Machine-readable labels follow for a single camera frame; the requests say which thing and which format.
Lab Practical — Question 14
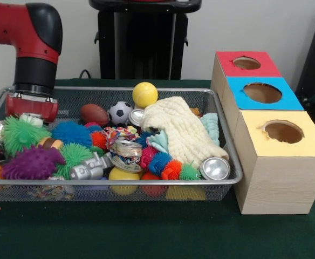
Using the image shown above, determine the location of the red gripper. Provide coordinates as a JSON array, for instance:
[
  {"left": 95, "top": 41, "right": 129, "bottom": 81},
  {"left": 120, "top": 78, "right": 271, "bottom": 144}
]
[{"left": 5, "top": 91, "right": 59, "bottom": 123}]

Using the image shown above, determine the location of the green spiky ball with eyes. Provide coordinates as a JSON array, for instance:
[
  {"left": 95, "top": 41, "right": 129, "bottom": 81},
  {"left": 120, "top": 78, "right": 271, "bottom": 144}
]
[{"left": 2, "top": 114, "right": 52, "bottom": 158}]

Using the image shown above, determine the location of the purple spiky ball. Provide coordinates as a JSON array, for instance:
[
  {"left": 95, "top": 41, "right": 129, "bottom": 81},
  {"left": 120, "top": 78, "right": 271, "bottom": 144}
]
[{"left": 1, "top": 145, "right": 66, "bottom": 180}]

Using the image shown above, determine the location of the brown toy football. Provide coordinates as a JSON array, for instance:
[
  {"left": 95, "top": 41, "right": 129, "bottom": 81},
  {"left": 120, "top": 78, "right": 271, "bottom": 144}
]
[{"left": 80, "top": 104, "right": 110, "bottom": 127}]

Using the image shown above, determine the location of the bag of coloured spiky balls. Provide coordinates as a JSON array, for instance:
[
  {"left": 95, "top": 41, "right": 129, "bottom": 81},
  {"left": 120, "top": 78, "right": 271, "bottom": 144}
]
[{"left": 140, "top": 146, "right": 201, "bottom": 182}]

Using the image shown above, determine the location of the cream knitted cloth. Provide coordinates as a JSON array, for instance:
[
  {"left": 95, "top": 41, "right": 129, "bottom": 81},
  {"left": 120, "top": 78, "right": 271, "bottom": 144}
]
[{"left": 140, "top": 97, "right": 229, "bottom": 169}]

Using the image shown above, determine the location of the mint green cloth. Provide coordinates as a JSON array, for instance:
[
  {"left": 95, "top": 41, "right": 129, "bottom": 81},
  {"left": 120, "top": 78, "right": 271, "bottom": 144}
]
[{"left": 146, "top": 112, "right": 221, "bottom": 155}]

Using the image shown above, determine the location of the clear mesh bin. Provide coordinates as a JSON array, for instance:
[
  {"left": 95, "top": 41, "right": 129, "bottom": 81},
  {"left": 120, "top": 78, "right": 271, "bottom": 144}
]
[{"left": 0, "top": 85, "right": 243, "bottom": 202}]

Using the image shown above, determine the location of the wooden box with three holes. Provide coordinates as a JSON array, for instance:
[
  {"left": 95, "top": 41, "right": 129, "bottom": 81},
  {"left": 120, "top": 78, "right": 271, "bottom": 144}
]
[{"left": 211, "top": 51, "right": 315, "bottom": 215}]

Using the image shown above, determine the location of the blue spiky ball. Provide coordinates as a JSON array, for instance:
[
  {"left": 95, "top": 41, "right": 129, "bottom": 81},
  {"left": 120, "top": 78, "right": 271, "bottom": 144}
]
[{"left": 50, "top": 120, "right": 93, "bottom": 147}]

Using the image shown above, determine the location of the plain green spiky ball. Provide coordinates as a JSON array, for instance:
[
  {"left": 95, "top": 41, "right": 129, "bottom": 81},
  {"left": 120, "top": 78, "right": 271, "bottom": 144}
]
[{"left": 55, "top": 142, "right": 94, "bottom": 179}]

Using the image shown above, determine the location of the small soccer ball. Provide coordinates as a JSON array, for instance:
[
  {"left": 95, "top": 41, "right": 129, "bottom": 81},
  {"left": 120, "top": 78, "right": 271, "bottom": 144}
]
[{"left": 109, "top": 101, "right": 133, "bottom": 125}]

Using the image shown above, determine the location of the yellow ball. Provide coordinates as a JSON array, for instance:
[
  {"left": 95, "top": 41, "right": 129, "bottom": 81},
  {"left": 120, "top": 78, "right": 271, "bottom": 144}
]
[{"left": 133, "top": 82, "right": 159, "bottom": 108}]

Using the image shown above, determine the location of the red silver soda can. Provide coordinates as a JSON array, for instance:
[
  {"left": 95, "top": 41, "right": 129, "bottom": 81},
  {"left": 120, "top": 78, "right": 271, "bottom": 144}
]
[{"left": 199, "top": 158, "right": 231, "bottom": 181}]

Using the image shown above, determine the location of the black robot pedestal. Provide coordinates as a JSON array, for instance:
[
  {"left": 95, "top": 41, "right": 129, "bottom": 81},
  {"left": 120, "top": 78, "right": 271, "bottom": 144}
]
[{"left": 89, "top": 0, "right": 202, "bottom": 80}]

